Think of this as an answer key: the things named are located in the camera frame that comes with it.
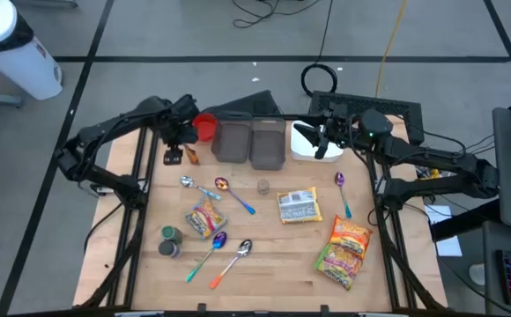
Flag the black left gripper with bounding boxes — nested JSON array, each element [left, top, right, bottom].
[[159, 112, 200, 166]]

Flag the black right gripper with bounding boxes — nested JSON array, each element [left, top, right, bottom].
[[293, 103, 359, 160]]

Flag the brown snack sachet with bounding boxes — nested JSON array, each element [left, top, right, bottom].
[[183, 144, 201, 166]]

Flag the white plastic bin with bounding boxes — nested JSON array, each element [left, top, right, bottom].
[[290, 120, 344, 163]]

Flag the silver spoon blue handle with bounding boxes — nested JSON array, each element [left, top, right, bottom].
[[179, 175, 223, 202]]

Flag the iridescent gold spoon blue handle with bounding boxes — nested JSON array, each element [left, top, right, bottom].
[[213, 176, 256, 216]]

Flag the blue yellow ramen packet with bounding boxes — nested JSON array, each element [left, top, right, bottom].
[[183, 195, 229, 241]]

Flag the green lid spice jar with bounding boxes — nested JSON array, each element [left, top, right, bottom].
[[160, 225, 183, 244]]

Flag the green ramen packet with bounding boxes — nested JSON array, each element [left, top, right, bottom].
[[313, 241, 365, 291]]

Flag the red plastic cup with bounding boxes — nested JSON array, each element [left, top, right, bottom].
[[192, 112, 218, 143]]

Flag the grey translucent plastic bin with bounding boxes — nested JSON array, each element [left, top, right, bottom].
[[211, 112, 253, 164], [249, 116, 287, 172]]

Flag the black lid spice jar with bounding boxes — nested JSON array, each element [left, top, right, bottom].
[[158, 240, 181, 259]]

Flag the orange ramen packet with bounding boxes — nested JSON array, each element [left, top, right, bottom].
[[328, 214, 374, 261]]

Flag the white paper sheet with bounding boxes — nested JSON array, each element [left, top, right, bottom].
[[423, 204, 463, 258]]

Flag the white trash can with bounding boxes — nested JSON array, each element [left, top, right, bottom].
[[0, 0, 63, 101]]

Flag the purple spoon teal handle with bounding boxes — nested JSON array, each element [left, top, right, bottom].
[[334, 171, 353, 220]]

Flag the black coiled cable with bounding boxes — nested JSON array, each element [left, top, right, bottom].
[[300, 0, 339, 99]]

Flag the black aluminium table frame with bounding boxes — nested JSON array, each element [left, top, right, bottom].
[[78, 112, 448, 317]]

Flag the iridescent spoon teal handle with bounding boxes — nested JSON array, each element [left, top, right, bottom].
[[184, 231, 228, 284]]

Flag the silver spoon orange handle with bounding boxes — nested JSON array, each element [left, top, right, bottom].
[[209, 239, 254, 291]]

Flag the yellow cable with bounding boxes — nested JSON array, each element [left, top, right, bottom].
[[374, 0, 409, 99]]

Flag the black tangled floor cables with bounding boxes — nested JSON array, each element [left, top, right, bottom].
[[231, 0, 322, 30]]

